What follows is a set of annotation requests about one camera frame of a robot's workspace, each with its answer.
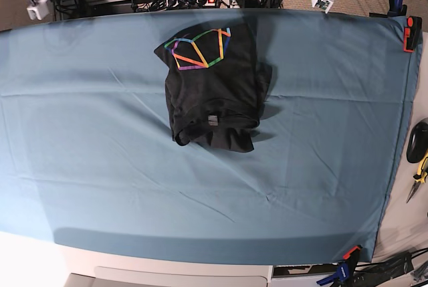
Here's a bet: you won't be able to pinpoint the black T-shirt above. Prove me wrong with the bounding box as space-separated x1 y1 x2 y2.
154 23 272 153

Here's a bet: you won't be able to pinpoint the orange black clamp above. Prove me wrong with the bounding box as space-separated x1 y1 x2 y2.
403 16 422 53

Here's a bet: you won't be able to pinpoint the white power strip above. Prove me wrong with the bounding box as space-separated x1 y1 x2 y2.
134 0 230 12

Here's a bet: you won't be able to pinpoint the blue table cloth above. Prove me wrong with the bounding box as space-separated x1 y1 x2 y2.
1 9 423 265

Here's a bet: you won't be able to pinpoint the black computer mouse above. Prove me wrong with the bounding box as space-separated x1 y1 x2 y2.
406 119 428 163

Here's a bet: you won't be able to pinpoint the blue orange clamp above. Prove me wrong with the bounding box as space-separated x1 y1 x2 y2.
316 245 363 286

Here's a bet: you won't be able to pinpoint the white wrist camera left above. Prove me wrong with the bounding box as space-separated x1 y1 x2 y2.
312 0 333 13

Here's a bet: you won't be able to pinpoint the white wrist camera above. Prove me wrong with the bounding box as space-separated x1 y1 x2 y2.
312 0 333 13
27 3 49 20

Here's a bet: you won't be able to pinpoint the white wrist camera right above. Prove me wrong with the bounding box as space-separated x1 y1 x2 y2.
27 3 49 20

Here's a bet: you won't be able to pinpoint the yellow handled pliers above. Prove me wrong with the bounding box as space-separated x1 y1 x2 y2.
406 153 428 203

